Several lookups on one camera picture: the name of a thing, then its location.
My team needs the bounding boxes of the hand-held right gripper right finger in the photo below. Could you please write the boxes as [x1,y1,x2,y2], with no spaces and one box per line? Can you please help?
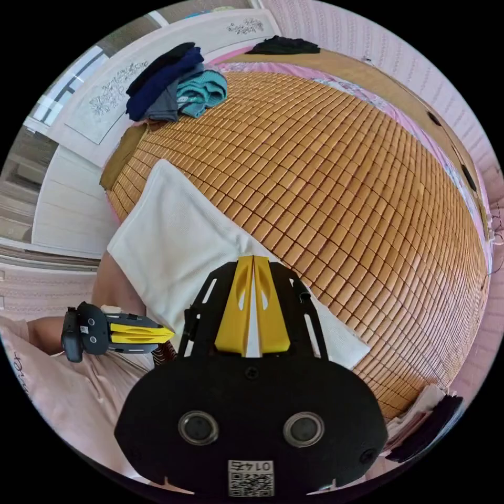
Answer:
[254,256,291,357]

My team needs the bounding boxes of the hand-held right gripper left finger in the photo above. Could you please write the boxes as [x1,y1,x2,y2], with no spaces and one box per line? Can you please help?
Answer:
[214,256,254,357]

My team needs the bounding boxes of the white pants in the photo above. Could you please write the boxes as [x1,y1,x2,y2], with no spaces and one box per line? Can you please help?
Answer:
[107,159,371,371]

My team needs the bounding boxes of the person's left forearm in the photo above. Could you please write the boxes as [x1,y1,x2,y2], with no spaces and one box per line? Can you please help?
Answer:
[26,317,50,353]

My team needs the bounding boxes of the person's left hand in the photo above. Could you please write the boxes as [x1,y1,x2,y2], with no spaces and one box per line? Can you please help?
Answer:
[47,319,67,356]

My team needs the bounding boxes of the person's body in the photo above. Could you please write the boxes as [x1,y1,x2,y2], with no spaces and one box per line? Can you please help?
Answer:
[0,251,186,486]

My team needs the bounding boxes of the white floral carved headboard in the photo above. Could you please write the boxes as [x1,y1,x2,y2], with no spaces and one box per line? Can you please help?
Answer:
[30,7,282,257]

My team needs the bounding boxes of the bed with woven mat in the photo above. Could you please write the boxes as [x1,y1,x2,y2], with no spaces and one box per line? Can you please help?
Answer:
[99,51,494,421]

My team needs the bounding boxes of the stack of folded clothes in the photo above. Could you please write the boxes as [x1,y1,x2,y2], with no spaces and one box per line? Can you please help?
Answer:
[382,383,465,464]

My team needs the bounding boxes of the pile of clothes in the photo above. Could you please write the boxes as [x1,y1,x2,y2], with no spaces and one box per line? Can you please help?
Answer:
[125,42,229,122]

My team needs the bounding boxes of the window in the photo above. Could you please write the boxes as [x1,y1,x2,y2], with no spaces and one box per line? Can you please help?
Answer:
[23,43,109,128]

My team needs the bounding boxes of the black garment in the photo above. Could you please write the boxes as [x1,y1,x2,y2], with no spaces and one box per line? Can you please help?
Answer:
[245,35,321,56]

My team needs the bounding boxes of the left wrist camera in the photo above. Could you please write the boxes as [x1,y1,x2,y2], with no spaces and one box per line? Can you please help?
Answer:
[61,307,84,363]

